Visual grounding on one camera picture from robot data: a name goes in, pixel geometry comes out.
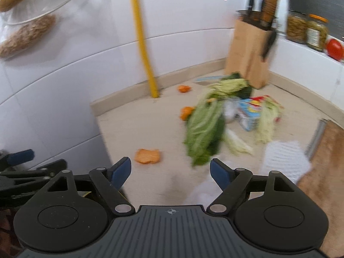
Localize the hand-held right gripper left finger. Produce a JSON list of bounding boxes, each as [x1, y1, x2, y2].
[[46, 157, 135, 217]]

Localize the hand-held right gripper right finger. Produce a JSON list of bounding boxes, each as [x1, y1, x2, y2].
[[207, 158, 299, 217]]

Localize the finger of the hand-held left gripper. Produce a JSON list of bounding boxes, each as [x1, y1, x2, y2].
[[0, 149, 35, 171], [0, 159, 68, 207]]

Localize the white stalked cabbage leaf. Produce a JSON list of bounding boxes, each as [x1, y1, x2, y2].
[[223, 129, 254, 156]]

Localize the light green cabbage leaf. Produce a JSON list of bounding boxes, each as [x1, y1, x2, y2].
[[183, 97, 223, 167]]

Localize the clear plastic bag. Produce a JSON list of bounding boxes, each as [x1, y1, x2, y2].
[[223, 98, 241, 123]]

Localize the blue red carton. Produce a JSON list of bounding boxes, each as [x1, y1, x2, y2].
[[235, 95, 284, 132]]

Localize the pale yellow cabbage leaf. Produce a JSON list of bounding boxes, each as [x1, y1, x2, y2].
[[254, 98, 284, 144]]

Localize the white foam fruit net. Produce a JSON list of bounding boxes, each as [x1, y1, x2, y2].
[[262, 140, 313, 184]]

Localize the blue white strip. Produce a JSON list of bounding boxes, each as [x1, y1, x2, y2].
[[195, 75, 223, 84]]

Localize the wooden cutting board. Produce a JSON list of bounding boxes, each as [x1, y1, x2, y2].
[[296, 118, 344, 258]]

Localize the wooden knife block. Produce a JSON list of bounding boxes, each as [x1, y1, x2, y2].
[[224, 19, 277, 90]]

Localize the yellow pipe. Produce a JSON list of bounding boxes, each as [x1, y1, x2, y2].
[[127, 0, 159, 98]]

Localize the glass jar of beans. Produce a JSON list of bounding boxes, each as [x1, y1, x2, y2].
[[286, 9, 308, 45]]

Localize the glass jar orange lid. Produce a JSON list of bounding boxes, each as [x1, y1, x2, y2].
[[306, 14, 329, 52]]

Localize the red tomato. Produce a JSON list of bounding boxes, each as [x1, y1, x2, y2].
[[326, 38, 344, 61]]

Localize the black handled scissors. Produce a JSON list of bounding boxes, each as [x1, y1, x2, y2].
[[261, 31, 278, 60]]

